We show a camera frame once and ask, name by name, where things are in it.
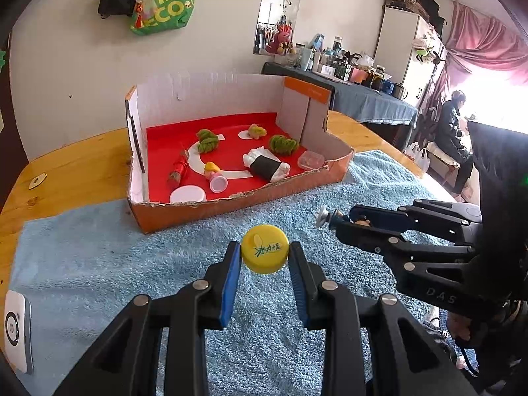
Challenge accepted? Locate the yellow bottle cap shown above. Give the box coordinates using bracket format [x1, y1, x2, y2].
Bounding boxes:
[241, 224, 289, 275]

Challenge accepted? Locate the small yellow-green plush toy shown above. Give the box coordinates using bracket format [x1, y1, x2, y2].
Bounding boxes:
[248, 123, 267, 140]

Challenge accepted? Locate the seated person in black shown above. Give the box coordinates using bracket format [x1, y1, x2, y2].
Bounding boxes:
[434, 90, 474, 197]

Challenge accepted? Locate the clear pink plastic box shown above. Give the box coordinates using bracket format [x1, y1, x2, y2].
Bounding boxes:
[297, 150, 326, 171]

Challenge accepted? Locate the light blue towel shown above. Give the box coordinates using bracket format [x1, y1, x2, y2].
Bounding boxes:
[10, 151, 447, 395]

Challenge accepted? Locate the white device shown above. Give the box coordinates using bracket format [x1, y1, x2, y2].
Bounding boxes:
[4, 290, 33, 375]

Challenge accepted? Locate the dark green knitted toy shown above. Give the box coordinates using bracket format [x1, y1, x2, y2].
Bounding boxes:
[269, 134, 299, 155]

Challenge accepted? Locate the black white wrapped roll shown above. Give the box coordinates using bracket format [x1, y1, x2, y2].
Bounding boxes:
[243, 147, 291, 182]

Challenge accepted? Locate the blue-covered side table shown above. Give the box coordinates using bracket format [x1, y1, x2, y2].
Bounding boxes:
[261, 62, 418, 128]

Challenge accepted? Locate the pink yellow small figurine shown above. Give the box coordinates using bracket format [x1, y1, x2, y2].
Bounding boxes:
[204, 162, 228, 194]

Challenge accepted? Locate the pink curtain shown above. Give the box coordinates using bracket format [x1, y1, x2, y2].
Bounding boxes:
[414, 2, 527, 143]

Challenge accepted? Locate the white wardrobe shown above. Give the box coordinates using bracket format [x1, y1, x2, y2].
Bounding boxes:
[374, 0, 445, 107]

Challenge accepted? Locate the white round lid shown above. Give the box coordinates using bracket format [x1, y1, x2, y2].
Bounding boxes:
[169, 185, 206, 204]

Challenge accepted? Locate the orange white cardboard box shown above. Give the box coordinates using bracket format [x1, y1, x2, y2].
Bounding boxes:
[124, 73, 354, 233]

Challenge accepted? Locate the small wooden tag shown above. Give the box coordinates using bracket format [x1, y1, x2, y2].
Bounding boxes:
[29, 173, 48, 189]

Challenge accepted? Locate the red foil cracker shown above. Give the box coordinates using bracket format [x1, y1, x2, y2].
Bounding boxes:
[167, 150, 189, 190]

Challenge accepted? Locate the green tote bag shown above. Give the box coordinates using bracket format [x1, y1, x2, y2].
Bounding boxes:
[130, 0, 195, 36]

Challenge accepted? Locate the wall mirror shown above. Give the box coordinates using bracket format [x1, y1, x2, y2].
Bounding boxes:
[253, 0, 300, 55]

